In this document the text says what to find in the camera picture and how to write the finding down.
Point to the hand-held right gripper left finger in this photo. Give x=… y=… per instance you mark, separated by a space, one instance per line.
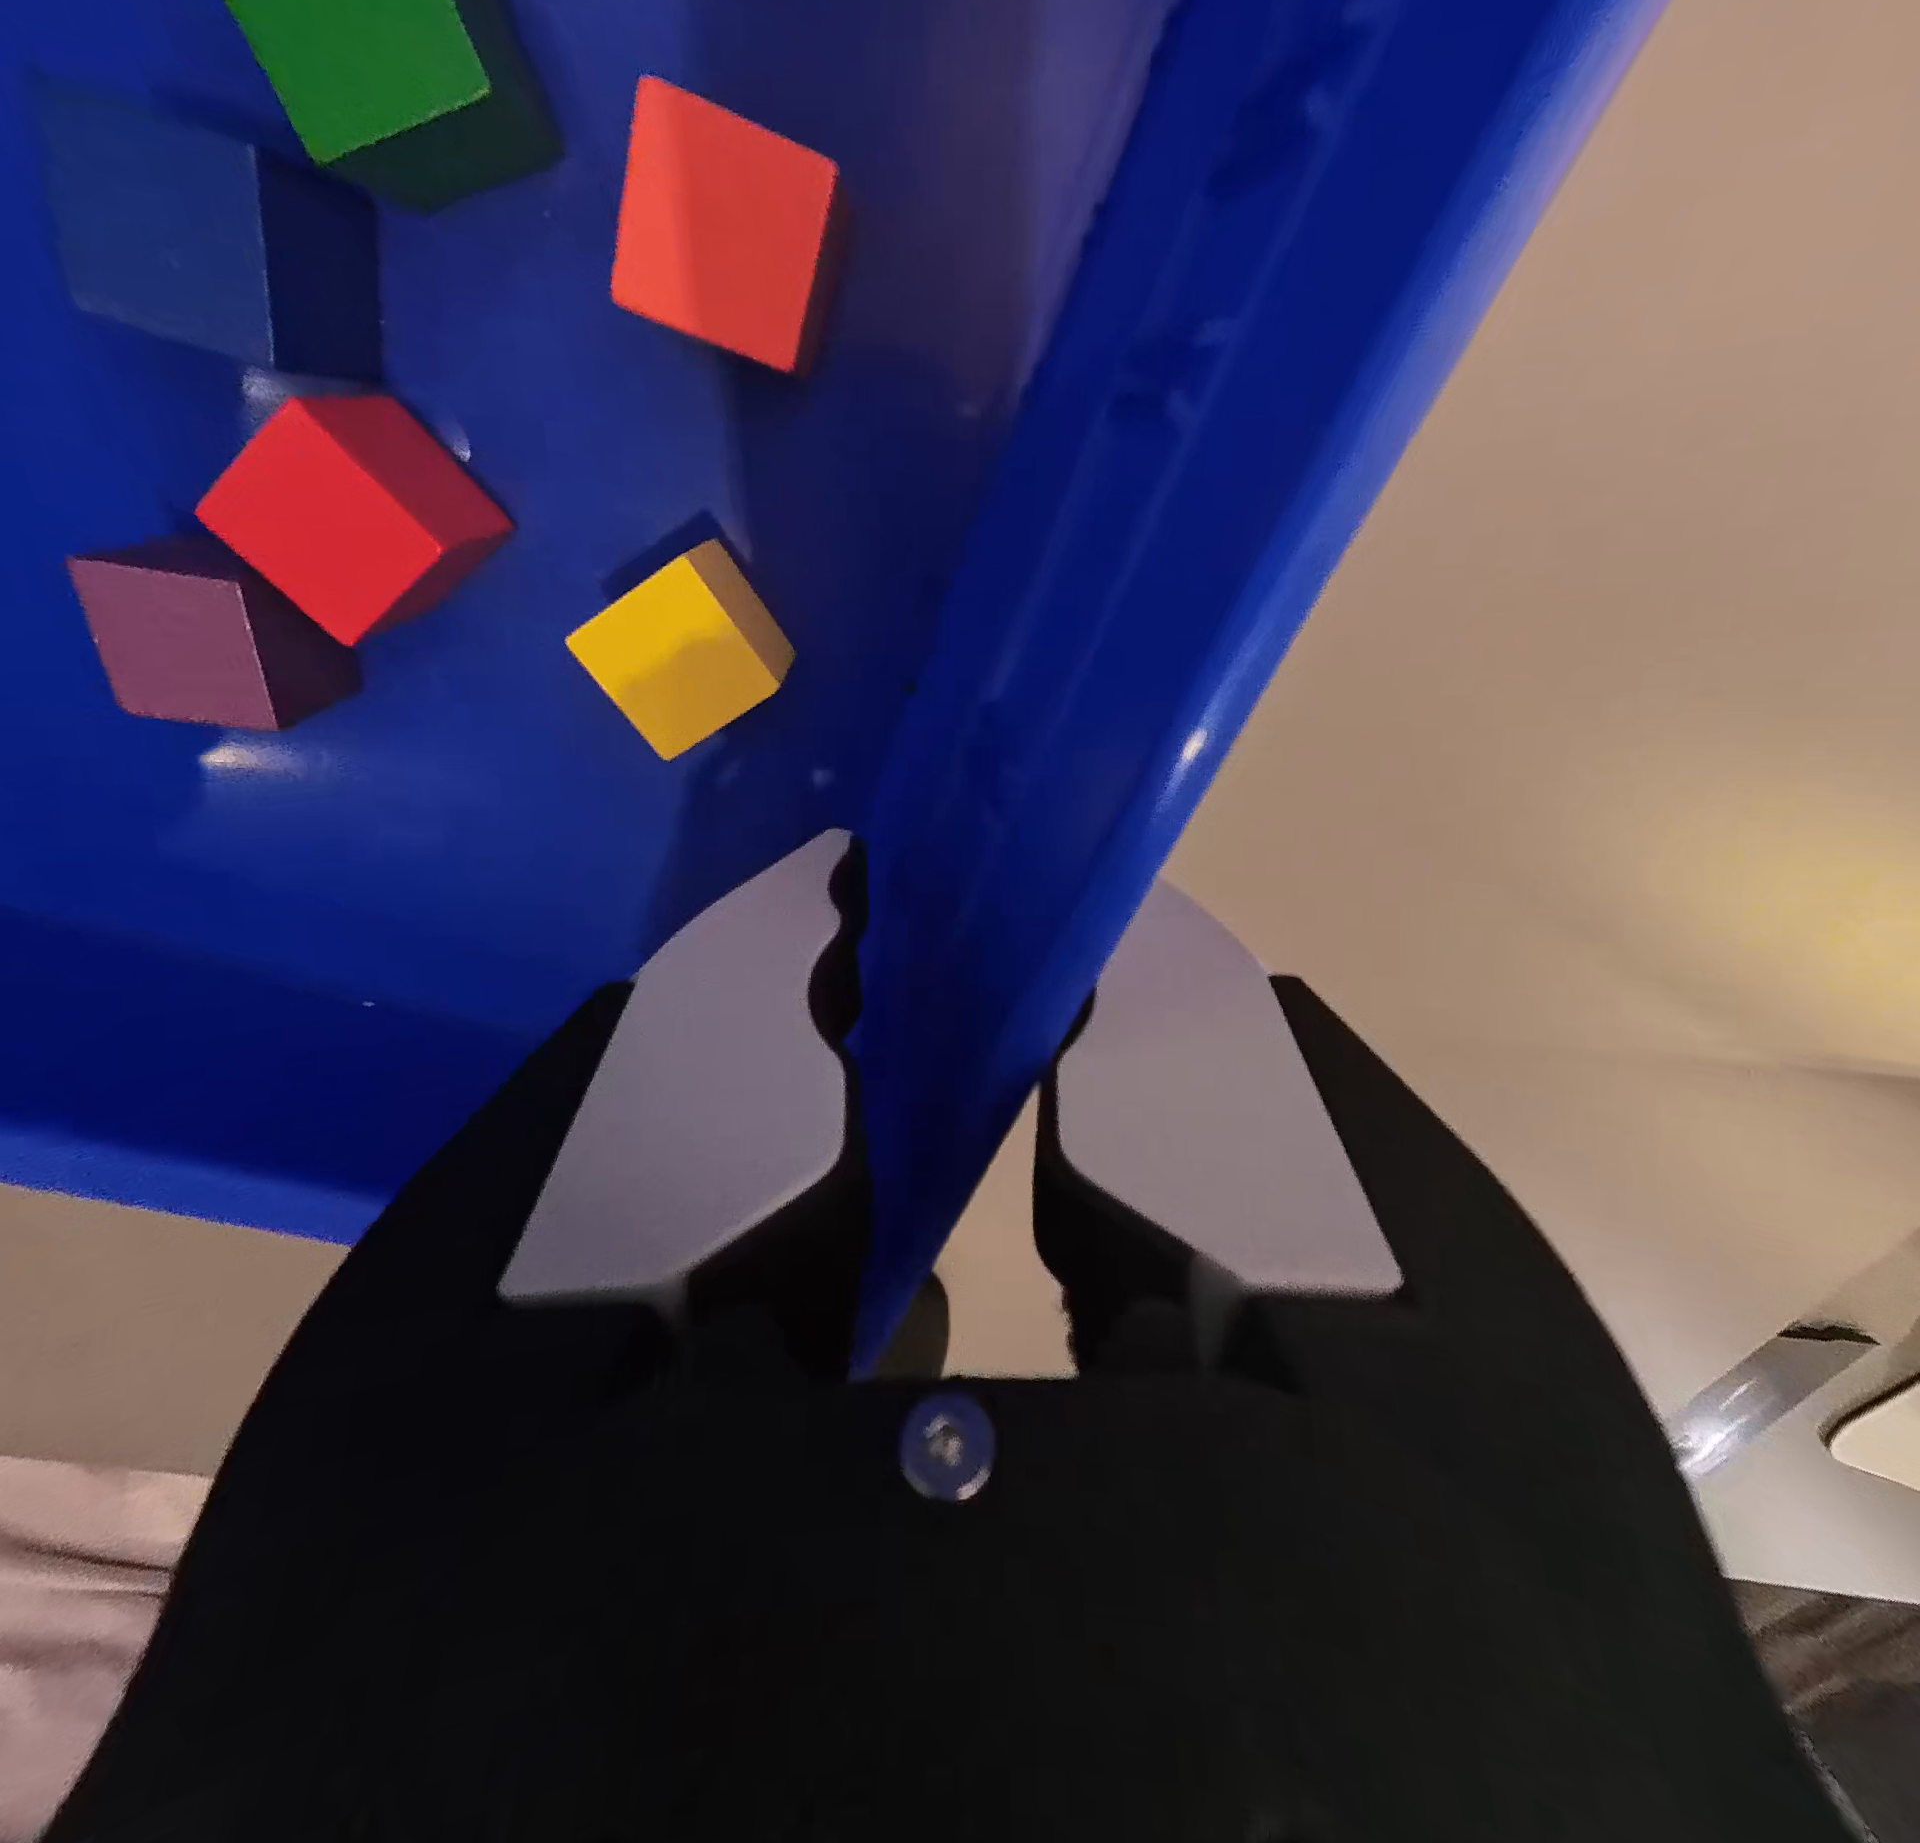
x=690 y=1108

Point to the blue cube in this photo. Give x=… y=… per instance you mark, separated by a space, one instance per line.
x=166 y=224

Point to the green cube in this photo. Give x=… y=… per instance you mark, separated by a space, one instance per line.
x=346 y=28

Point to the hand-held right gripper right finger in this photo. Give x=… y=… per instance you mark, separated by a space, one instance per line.
x=1216 y=1124

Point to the yellow cube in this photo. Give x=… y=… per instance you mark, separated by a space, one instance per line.
x=676 y=664

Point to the red cube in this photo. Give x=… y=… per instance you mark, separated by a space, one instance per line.
x=322 y=514

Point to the orange cube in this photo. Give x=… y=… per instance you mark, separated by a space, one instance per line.
x=721 y=224

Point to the person's light grey clothing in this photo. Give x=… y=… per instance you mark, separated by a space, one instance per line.
x=76 y=1604

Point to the purple cube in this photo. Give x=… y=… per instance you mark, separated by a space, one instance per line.
x=180 y=644

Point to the blue plastic bin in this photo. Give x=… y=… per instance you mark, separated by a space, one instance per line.
x=1050 y=523

